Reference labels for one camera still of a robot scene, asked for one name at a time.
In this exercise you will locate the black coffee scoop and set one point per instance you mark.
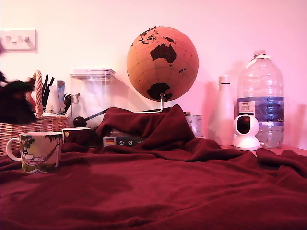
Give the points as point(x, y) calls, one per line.
point(79, 122)

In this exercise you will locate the blue and cork card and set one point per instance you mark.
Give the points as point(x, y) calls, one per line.
point(60, 93)

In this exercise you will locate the cartoon hammock print mug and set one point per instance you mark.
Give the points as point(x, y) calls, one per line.
point(39, 153)

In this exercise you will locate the clear plastic storage container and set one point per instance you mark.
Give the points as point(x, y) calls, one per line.
point(93, 95)

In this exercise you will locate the box with German flag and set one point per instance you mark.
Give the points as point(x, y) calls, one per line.
point(118, 141)

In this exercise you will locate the cork globe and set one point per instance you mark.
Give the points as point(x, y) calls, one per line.
point(163, 69)

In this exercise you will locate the dark red fleece cloth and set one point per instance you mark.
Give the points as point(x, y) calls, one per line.
point(168, 191)

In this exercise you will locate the white tin can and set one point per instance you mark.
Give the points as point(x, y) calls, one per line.
point(195, 124)

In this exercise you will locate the white insulated bottle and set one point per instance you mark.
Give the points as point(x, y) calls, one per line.
point(224, 107)

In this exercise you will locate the large clear water bottle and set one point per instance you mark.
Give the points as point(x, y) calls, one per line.
point(261, 79)

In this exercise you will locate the white light switch plate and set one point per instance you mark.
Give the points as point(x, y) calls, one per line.
point(19, 40)

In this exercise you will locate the small white round camera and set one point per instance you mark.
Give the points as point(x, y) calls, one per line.
point(245, 141)

